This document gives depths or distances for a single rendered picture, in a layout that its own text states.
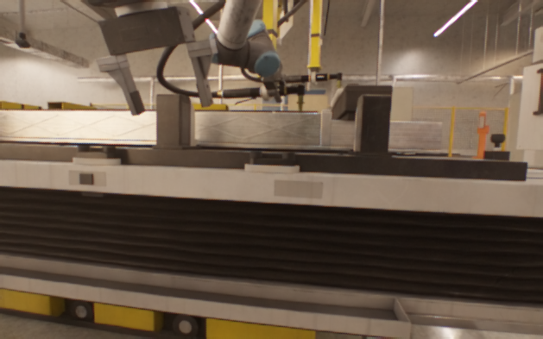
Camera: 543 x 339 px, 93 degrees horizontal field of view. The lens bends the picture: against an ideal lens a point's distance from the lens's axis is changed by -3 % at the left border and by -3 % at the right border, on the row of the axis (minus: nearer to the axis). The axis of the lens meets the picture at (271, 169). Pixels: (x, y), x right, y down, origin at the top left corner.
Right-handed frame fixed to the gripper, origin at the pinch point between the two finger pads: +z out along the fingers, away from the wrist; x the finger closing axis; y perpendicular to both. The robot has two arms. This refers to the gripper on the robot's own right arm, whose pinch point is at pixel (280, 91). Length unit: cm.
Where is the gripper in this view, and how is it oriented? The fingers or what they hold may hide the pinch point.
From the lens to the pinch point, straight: 127.1
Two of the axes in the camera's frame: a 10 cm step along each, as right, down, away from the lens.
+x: 2.2, -9.0, 3.8
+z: 3.3, 4.4, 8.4
